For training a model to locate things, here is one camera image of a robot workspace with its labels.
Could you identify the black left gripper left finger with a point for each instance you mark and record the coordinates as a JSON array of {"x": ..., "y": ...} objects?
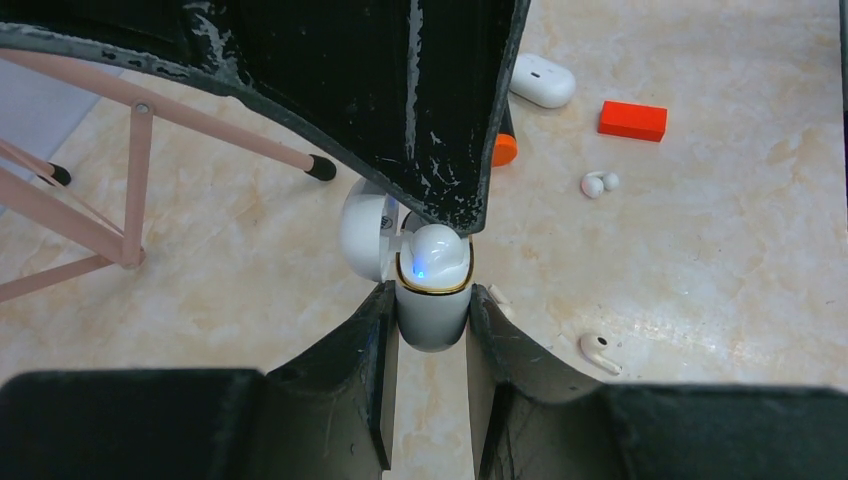
[{"x": 326, "y": 414}]

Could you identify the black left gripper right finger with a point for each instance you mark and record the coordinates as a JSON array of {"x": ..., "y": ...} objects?
[{"x": 532, "y": 416}]

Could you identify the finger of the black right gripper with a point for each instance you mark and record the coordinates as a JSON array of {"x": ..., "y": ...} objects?
[{"x": 409, "y": 94}]

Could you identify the white stem earbud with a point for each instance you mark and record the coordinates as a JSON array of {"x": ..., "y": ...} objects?
[{"x": 593, "y": 346}]

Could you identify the white charging case gold trim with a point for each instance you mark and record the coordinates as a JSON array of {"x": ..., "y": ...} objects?
[{"x": 371, "y": 235}]

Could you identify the white clip earbud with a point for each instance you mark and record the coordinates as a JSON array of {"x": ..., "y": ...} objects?
[
  {"x": 594, "y": 184},
  {"x": 435, "y": 260}
]

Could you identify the white oval charging case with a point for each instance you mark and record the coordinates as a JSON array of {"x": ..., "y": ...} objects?
[{"x": 541, "y": 81}]

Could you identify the black marker orange cap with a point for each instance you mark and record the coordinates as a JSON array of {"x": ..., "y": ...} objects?
[{"x": 505, "y": 147}]

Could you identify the small beige earbud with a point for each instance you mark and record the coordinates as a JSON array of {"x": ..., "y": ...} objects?
[{"x": 503, "y": 303}]

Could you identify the red rectangular block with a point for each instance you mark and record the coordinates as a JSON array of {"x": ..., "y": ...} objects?
[{"x": 633, "y": 121}]

